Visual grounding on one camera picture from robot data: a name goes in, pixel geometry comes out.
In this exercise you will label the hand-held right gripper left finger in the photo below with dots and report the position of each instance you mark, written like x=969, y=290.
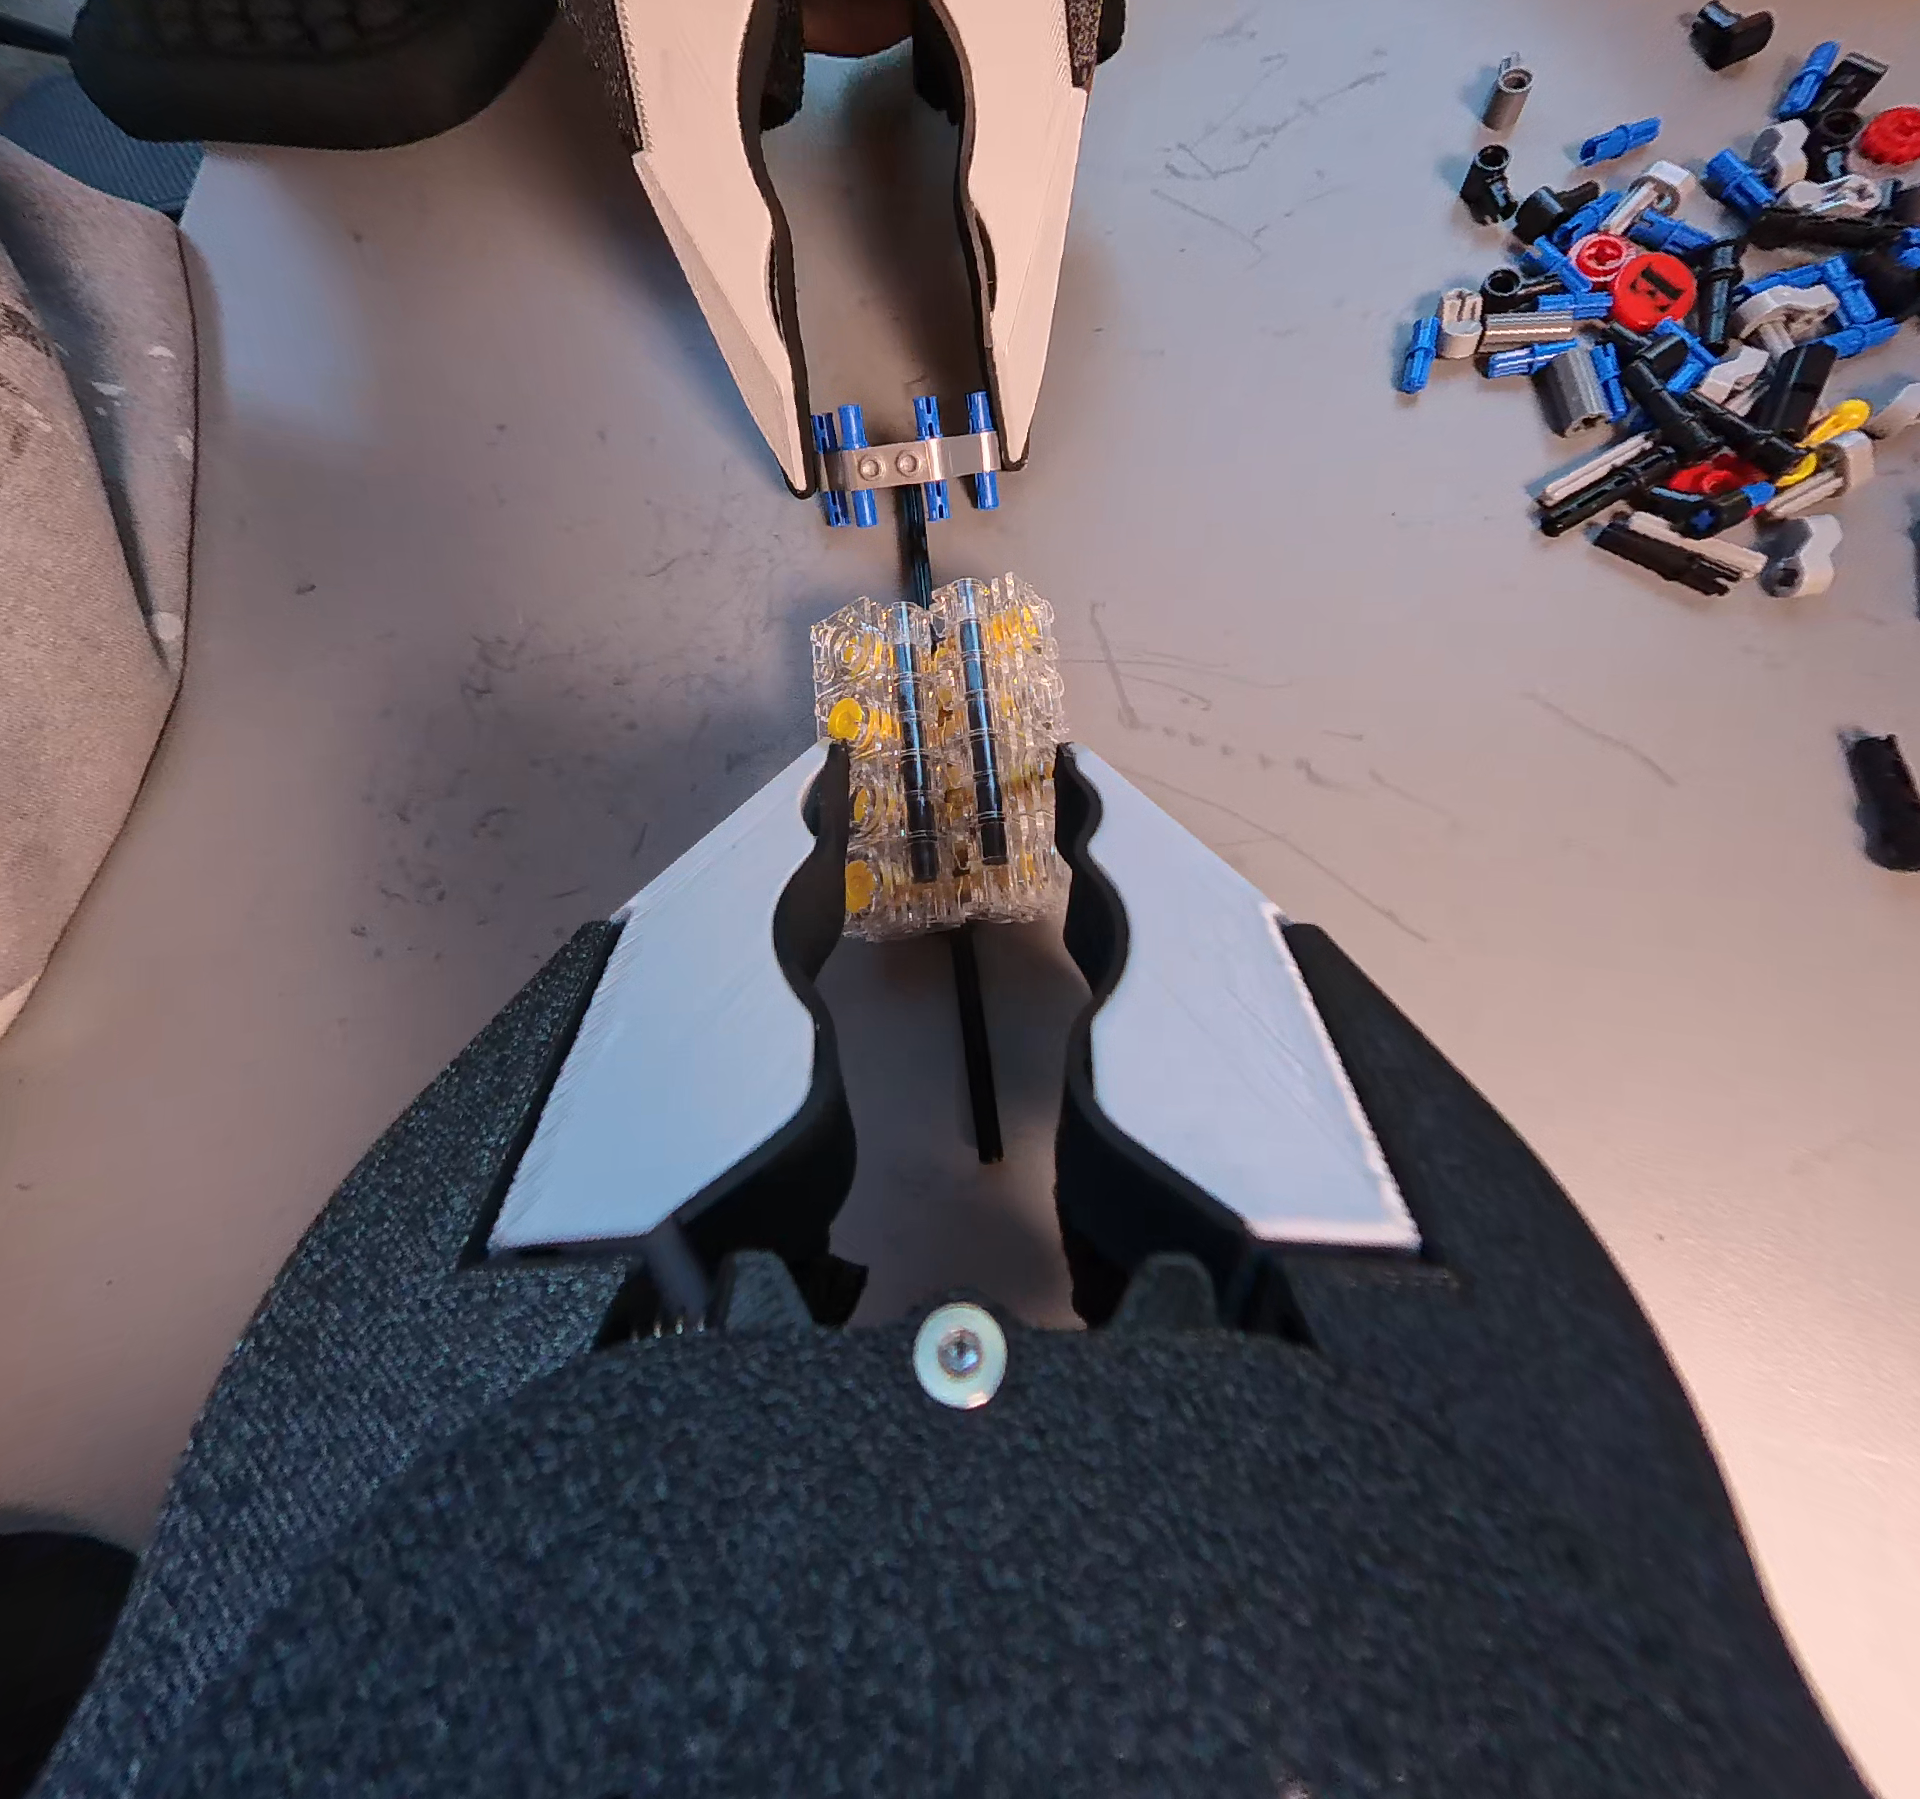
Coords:
x=680, y=1083

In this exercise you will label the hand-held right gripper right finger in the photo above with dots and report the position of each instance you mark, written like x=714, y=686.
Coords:
x=1239, y=1083

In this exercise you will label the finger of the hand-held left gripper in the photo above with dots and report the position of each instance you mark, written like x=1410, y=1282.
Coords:
x=687, y=106
x=1018, y=177

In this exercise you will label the blue connector pin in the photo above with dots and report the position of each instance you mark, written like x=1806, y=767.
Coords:
x=860, y=427
x=986, y=422
x=928, y=415
x=822, y=436

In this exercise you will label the black axle rod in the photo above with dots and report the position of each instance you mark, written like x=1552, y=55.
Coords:
x=986, y=1083

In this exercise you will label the grey beam frame with holes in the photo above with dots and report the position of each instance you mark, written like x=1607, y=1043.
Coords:
x=961, y=459

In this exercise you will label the clear block with yellow pistons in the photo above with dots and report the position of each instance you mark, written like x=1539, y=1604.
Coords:
x=1018, y=725

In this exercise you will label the person's left hand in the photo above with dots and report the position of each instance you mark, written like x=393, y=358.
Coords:
x=860, y=14

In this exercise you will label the black office chair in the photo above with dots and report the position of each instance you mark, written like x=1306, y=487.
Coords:
x=317, y=14

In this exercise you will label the pile of mixed building parts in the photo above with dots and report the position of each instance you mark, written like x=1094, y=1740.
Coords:
x=1664, y=298

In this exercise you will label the black pin connector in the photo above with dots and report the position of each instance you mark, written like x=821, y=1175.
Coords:
x=1882, y=799

